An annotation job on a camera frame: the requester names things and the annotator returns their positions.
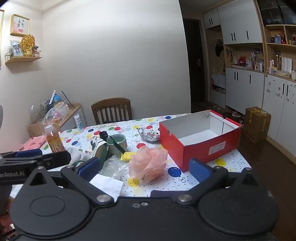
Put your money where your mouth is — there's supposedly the white upper cabinet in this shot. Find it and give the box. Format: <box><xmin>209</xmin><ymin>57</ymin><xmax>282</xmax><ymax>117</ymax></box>
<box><xmin>202</xmin><ymin>0</ymin><xmax>264</xmax><ymax>45</ymax></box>

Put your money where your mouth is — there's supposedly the clear plastic bag of snacks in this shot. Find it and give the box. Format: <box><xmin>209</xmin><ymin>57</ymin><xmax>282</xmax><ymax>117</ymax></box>
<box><xmin>43</xmin><ymin>101</ymin><xmax>70</xmax><ymax>126</ymax></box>

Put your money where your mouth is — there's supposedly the pink cloth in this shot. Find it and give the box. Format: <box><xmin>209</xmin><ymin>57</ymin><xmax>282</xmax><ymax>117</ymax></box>
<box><xmin>17</xmin><ymin>136</ymin><xmax>48</xmax><ymax>153</ymax></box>

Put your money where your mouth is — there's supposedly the white lower cabinet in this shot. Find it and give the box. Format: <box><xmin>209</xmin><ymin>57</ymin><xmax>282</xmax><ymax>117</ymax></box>
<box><xmin>225</xmin><ymin>67</ymin><xmax>296</xmax><ymax>153</ymax></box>

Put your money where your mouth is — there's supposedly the gold tree ornament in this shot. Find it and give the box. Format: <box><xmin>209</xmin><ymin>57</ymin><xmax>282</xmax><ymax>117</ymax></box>
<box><xmin>20</xmin><ymin>34</ymin><xmax>36</xmax><ymax>57</ymax></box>

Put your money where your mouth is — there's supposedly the white paper napkin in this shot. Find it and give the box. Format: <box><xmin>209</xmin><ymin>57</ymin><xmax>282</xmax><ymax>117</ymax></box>
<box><xmin>89</xmin><ymin>174</ymin><xmax>124</xmax><ymax>202</ymax></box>

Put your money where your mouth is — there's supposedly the black hanging bag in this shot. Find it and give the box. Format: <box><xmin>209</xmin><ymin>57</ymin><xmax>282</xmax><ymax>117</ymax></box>
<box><xmin>215</xmin><ymin>39</ymin><xmax>224</xmax><ymax>57</ymax></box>

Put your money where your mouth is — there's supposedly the wooden shelf unit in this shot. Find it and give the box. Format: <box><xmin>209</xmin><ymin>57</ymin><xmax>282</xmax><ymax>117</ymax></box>
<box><xmin>259</xmin><ymin>0</ymin><xmax>296</xmax><ymax>80</ymax></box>

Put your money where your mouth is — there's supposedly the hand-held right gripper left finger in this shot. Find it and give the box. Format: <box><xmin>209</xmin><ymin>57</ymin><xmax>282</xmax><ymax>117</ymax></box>
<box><xmin>22</xmin><ymin>157</ymin><xmax>119</xmax><ymax>207</ymax></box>

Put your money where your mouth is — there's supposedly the pink mesh bath loofah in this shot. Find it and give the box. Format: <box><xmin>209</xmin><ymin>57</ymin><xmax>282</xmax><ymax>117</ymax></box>
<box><xmin>128</xmin><ymin>146</ymin><xmax>168</xmax><ymax>182</ymax></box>

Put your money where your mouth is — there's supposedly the christmas print cloth bag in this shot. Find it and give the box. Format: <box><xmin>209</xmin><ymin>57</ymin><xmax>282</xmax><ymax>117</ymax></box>
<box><xmin>70</xmin><ymin>135</ymin><xmax>126</xmax><ymax>168</ymax></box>

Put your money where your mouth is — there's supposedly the small photo frame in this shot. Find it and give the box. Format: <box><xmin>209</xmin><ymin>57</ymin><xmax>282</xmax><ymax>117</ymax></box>
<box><xmin>10</xmin><ymin>40</ymin><xmax>22</xmax><ymax>57</ymax></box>

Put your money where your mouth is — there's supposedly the brown cardboard box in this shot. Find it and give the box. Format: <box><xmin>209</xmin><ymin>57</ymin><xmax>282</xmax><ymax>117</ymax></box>
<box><xmin>242</xmin><ymin>107</ymin><xmax>271</xmax><ymax>143</ymax></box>

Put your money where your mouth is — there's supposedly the wooden side cabinet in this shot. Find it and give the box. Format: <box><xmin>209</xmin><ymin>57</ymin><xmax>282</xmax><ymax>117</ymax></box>
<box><xmin>28</xmin><ymin>103</ymin><xmax>86</xmax><ymax>137</ymax></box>

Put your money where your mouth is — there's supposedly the grey fluffy cloth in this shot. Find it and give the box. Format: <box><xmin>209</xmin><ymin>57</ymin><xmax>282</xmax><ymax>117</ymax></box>
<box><xmin>66</xmin><ymin>146</ymin><xmax>93</xmax><ymax>163</ymax></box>

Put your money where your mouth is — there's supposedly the balloon print tablecloth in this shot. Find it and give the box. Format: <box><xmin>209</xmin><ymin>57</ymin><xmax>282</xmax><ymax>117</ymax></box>
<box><xmin>9</xmin><ymin>113</ymin><xmax>252</xmax><ymax>202</ymax></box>

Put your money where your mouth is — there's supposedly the white tube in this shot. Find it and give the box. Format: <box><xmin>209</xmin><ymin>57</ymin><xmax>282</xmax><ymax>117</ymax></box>
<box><xmin>73</xmin><ymin>113</ymin><xmax>85</xmax><ymax>133</ymax></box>

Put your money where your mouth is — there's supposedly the clear bubble wrap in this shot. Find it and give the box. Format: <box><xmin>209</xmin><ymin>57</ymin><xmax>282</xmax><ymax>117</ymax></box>
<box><xmin>99</xmin><ymin>155</ymin><xmax>130</xmax><ymax>181</ymax></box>

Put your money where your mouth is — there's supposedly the silver snack packet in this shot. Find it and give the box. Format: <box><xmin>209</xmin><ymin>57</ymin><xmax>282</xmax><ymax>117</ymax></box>
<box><xmin>136</xmin><ymin>127</ymin><xmax>160</xmax><ymax>142</ymax></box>

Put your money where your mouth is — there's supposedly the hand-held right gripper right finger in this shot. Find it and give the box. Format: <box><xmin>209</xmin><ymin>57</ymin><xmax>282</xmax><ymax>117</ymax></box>
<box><xmin>174</xmin><ymin>158</ymin><xmax>260</xmax><ymax>207</ymax></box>

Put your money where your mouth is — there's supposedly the dark door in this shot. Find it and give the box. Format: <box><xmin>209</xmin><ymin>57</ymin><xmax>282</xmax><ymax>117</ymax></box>
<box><xmin>184</xmin><ymin>20</ymin><xmax>206</xmax><ymax>102</ymax></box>

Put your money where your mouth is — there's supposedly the light green ceramic bowl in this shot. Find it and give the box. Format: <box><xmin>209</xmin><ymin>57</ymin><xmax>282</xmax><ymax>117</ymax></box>
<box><xmin>107</xmin><ymin>134</ymin><xmax>127</xmax><ymax>155</ymax></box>

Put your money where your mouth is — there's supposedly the glass incense holder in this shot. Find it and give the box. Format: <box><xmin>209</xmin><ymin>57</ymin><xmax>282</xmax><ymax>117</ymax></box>
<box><xmin>61</xmin><ymin>91</ymin><xmax>75</xmax><ymax>109</ymax></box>

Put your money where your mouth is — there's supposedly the framed pink heart picture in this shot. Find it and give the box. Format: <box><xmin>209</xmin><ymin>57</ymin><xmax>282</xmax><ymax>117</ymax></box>
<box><xmin>10</xmin><ymin>14</ymin><xmax>30</xmax><ymax>37</ymax></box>

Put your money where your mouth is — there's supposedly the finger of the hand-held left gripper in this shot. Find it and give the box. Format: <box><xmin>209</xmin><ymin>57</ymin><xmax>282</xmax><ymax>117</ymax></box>
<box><xmin>0</xmin><ymin>149</ymin><xmax>71</xmax><ymax>172</ymax></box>

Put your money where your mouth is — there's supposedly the wooden chair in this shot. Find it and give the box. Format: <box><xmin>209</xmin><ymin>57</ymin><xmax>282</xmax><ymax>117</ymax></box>
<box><xmin>91</xmin><ymin>98</ymin><xmax>133</xmax><ymax>125</ymax></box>

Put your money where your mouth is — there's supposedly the red shoe box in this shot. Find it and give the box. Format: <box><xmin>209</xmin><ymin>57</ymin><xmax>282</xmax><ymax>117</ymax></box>
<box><xmin>159</xmin><ymin>110</ymin><xmax>242</xmax><ymax>172</ymax></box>

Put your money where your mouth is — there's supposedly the yellow sponge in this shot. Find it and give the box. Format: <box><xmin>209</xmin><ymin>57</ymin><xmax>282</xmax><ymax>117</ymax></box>
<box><xmin>121</xmin><ymin>152</ymin><xmax>137</xmax><ymax>161</ymax></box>

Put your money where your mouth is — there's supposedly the white cabinet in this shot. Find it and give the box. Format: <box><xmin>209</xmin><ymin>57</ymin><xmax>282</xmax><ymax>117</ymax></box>
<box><xmin>225</xmin><ymin>67</ymin><xmax>296</xmax><ymax>153</ymax></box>
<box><xmin>202</xmin><ymin>0</ymin><xmax>264</xmax><ymax>45</ymax></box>

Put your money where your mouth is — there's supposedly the white paper bag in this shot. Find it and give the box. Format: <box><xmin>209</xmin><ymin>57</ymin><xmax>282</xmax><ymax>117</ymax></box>
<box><xmin>211</xmin><ymin>70</ymin><xmax>226</xmax><ymax>89</ymax></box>

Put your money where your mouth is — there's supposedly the wooden wall shelf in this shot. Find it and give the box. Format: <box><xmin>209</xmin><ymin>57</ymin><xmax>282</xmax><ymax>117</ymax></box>
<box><xmin>5</xmin><ymin>51</ymin><xmax>42</xmax><ymax>65</ymax></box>

